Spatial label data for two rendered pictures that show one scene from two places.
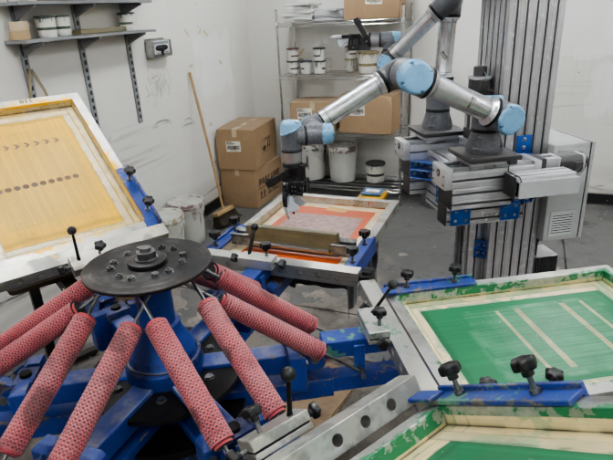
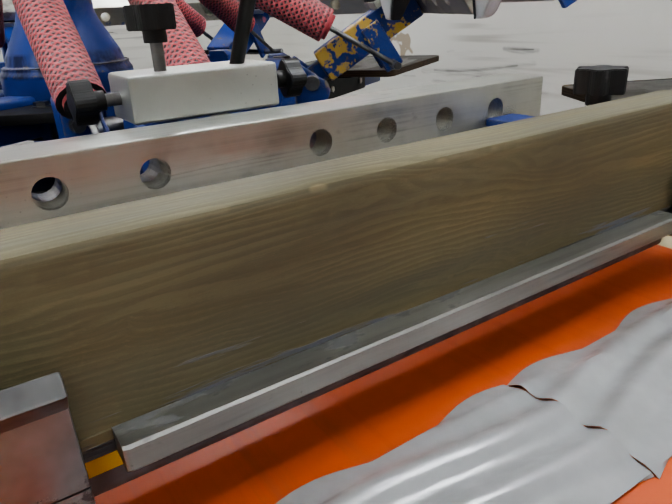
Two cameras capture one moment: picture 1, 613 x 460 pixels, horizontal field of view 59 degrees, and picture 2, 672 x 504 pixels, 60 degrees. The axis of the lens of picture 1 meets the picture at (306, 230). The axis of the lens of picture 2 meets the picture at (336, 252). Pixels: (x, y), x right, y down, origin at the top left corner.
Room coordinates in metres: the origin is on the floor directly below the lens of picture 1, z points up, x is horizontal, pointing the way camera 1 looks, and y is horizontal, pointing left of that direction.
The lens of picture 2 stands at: (2.04, -0.18, 1.12)
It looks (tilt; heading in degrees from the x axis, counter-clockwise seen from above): 23 degrees down; 125
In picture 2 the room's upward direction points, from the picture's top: 3 degrees counter-clockwise
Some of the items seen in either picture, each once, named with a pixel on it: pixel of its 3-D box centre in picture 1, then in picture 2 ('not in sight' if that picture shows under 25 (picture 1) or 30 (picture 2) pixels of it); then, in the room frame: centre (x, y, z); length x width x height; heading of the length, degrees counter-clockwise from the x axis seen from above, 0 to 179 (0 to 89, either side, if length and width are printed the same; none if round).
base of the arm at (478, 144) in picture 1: (484, 139); not in sight; (2.20, -0.76, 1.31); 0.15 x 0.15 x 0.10
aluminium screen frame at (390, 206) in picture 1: (311, 229); not in sight; (2.13, -0.02, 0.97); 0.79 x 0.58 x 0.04; 158
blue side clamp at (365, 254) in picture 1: (358, 259); not in sight; (1.80, -0.19, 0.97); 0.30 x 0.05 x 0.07; 158
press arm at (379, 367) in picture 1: (399, 371); not in sight; (1.24, -0.24, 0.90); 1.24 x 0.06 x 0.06; 98
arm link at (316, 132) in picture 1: (316, 133); not in sight; (1.96, -0.06, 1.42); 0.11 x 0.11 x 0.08; 10
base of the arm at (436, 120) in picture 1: (437, 118); not in sight; (2.69, -0.68, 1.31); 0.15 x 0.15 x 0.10
